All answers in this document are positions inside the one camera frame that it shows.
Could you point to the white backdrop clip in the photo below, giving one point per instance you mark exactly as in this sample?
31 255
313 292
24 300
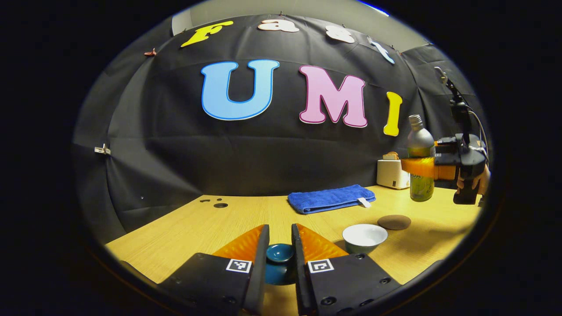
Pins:
102 149

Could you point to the silver green water bottle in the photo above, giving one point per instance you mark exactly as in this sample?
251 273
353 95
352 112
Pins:
420 140

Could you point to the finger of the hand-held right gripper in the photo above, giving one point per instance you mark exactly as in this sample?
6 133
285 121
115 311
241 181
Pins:
444 146
421 167

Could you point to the black backdrop cloth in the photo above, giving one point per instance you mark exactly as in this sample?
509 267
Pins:
175 145

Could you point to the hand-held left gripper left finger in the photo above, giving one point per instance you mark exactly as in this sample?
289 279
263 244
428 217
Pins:
260 272

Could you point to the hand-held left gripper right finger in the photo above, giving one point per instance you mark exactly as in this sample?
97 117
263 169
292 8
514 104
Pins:
299 276

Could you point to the white toaster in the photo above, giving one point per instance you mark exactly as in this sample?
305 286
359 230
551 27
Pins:
388 175

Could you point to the bread slice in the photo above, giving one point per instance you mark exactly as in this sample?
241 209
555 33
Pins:
390 156

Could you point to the brown round coaster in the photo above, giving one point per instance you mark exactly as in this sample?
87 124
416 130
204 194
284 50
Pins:
394 222

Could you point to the blue folded towel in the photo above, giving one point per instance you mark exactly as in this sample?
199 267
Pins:
329 199

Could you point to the teal teacup white inside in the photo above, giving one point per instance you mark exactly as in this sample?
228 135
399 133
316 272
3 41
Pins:
364 235

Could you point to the red backdrop clip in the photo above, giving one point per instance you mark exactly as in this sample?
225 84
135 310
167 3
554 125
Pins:
150 52

